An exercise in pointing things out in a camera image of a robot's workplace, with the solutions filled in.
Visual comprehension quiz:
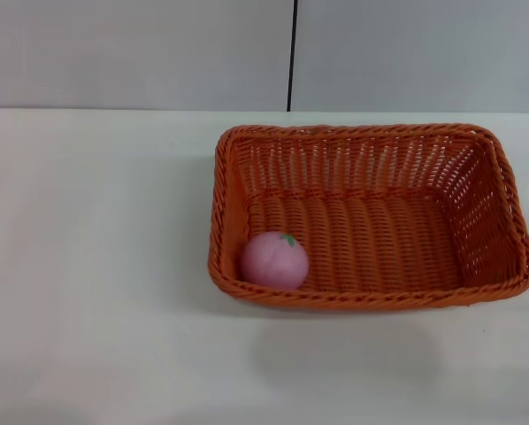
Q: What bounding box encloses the black vertical wall seam strip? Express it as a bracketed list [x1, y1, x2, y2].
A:
[286, 0, 299, 112]

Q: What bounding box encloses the orange woven plastic basket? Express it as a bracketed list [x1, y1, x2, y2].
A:
[207, 123, 529, 312]

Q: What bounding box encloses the pink peach toy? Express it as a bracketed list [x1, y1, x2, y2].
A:
[240, 231, 311, 291]

